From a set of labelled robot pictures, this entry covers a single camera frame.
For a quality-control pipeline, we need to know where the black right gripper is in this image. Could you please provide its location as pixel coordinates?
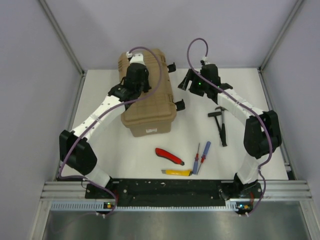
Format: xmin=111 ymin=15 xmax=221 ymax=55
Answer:
xmin=177 ymin=70 xmax=209 ymax=98

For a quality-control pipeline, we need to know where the tan plastic tool box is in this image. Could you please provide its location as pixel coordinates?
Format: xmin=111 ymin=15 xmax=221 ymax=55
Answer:
xmin=118 ymin=48 xmax=186 ymax=137

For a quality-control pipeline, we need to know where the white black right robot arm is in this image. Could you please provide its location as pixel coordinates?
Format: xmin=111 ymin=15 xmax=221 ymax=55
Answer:
xmin=178 ymin=63 xmax=282 ymax=198

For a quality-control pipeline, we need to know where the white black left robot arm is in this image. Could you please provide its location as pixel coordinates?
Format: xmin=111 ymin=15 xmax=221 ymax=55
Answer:
xmin=58 ymin=62 xmax=151 ymax=199

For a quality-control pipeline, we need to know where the black mallet hammer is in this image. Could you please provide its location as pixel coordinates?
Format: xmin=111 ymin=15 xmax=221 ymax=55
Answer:
xmin=207 ymin=111 xmax=222 ymax=142

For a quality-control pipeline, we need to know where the black claw hammer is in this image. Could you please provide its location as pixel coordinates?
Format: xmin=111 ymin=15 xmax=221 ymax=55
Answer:
xmin=215 ymin=106 xmax=227 ymax=147

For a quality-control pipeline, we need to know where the red utility knife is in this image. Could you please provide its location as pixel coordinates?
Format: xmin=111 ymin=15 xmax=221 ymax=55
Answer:
xmin=155 ymin=148 xmax=185 ymax=166

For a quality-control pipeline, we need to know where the yellow utility knife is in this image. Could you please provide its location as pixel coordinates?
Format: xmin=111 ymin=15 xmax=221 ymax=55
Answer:
xmin=161 ymin=169 xmax=193 ymax=177

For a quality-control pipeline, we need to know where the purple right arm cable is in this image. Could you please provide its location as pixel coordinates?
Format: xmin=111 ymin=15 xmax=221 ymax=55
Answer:
xmin=187 ymin=37 xmax=267 ymax=217

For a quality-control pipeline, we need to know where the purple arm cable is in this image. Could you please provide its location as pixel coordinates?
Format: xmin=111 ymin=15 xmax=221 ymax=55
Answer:
xmin=187 ymin=37 xmax=267 ymax=217
xmin=57 ymin=46 xmax=163 ymax=213

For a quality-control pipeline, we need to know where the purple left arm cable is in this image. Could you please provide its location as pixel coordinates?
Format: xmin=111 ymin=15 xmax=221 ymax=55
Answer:
xmin=57 ymin=46 xmax=163 ymax=213

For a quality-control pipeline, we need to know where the blue handle screwdriver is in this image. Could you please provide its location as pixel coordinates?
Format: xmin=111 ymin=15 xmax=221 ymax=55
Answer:
xmin=198 ymin=141 xmax=211 ymax=173

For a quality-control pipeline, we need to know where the red handle screwdriver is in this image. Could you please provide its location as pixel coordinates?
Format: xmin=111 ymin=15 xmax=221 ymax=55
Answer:
xmin=193 ymin=143 xmax=200 ymax=175

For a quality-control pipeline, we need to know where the aluminium frame post left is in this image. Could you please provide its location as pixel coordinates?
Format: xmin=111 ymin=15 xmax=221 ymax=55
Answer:
xmin=38 ymin=0 xmax=85 ymax=75

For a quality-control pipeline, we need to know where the aluminium frame post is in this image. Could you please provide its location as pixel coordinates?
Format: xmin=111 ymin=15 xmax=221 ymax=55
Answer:
xmin=258 ymin=0 xmax=306 ymax=73
xmin=38 ymin=0 xmax=85 ymax=75

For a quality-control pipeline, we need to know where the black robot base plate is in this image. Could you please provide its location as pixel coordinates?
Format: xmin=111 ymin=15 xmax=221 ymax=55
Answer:
xmin=85 ymin=178 xmax=262 ymax=207

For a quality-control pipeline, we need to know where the grey slotted cable duct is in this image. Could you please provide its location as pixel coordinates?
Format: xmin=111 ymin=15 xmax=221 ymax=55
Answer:
xmin=49 ymin=199 xmax=253 ymax=213

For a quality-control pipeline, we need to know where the aluminium front rail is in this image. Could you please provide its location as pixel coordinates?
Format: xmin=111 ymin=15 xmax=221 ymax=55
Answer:
xmin=40 ymin=180 xmax=312 ymax=201

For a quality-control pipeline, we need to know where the aluminium frame post right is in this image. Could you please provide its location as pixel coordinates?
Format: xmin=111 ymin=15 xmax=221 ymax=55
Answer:
xmin=258 ymin=0 xmax=306 ymax=73

